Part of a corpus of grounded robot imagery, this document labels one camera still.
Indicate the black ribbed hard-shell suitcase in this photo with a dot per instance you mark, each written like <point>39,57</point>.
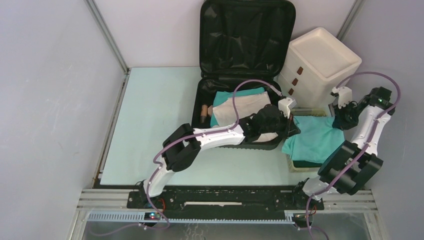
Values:
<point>242,45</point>

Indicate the brown cosmetic tube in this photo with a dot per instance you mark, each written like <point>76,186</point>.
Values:
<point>203,113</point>

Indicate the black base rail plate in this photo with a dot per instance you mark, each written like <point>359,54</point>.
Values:
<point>224,203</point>

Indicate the light teal bottom garment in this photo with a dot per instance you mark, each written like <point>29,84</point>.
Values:
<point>222,96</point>

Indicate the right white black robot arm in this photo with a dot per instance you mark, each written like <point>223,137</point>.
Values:
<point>355,161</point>

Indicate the white stacked drawer unit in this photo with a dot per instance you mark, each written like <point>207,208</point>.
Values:
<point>315,63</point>

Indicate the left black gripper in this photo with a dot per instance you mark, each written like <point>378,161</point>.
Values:
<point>289,128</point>

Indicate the dark green cloth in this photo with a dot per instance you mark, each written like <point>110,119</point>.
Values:
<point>305,164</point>

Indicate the pale yellow perforated basket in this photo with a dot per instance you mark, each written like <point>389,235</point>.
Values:
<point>303,146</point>

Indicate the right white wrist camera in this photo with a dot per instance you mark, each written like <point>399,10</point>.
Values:
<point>344,96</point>

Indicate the white folded garment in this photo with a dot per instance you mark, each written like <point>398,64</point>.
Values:
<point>245,106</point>

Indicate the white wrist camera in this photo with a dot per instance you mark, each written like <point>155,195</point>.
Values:
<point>344,96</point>
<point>285,105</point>

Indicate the teal cloth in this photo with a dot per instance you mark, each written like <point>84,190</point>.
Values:
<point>330,138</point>

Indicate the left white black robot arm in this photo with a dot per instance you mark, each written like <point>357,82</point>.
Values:
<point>181,148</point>

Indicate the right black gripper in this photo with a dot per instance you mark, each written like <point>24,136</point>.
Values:
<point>338,122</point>

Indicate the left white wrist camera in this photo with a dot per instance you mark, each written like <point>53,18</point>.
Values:
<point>285,105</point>

